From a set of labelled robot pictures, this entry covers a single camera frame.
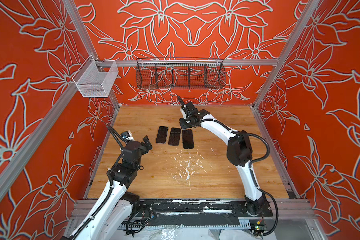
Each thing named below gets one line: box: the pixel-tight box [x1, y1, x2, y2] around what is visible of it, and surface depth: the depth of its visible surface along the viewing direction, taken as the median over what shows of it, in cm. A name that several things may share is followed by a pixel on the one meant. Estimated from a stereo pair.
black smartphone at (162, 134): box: [156, 126, 168, 144], surface depth 102 cm
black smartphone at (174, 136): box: [168, 127, 181, 146], surface depth 102 cm
